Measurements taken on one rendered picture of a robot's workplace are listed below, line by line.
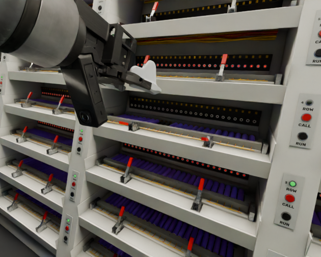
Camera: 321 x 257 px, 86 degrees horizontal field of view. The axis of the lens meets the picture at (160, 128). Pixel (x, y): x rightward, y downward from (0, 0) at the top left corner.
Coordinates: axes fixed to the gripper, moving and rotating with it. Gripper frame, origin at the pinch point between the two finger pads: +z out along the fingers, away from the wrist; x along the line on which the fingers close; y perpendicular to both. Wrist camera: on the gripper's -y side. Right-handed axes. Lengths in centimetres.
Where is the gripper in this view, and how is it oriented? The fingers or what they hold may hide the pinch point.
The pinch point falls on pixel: (139, 91)
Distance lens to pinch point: 41.3
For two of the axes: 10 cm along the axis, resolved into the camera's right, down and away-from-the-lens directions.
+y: 1.8, -9.8, -0.1
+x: -8.9, -1.7, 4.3
